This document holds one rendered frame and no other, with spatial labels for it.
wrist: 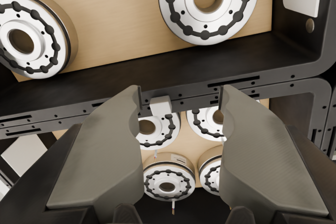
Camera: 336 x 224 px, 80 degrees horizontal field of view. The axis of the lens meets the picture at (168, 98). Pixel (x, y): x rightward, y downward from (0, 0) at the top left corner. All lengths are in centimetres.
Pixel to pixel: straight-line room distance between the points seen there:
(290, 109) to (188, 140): 17
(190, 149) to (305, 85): 23
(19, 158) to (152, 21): 27
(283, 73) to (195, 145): 22
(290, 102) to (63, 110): 25
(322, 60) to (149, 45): 19
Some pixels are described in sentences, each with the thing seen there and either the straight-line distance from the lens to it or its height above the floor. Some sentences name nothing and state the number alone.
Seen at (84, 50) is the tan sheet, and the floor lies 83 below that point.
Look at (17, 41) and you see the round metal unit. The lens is 32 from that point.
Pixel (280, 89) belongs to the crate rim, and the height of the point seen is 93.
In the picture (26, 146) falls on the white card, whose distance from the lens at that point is 38.
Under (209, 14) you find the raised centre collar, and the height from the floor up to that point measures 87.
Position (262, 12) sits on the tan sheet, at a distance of 28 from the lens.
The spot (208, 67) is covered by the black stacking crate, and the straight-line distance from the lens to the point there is 21.
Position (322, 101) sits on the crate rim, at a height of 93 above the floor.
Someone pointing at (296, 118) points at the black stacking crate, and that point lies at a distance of 27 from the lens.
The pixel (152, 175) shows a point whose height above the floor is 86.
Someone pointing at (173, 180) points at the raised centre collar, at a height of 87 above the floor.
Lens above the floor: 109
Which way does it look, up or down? 59 degrees down
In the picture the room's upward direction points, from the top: 174 degrees counter-clockwise
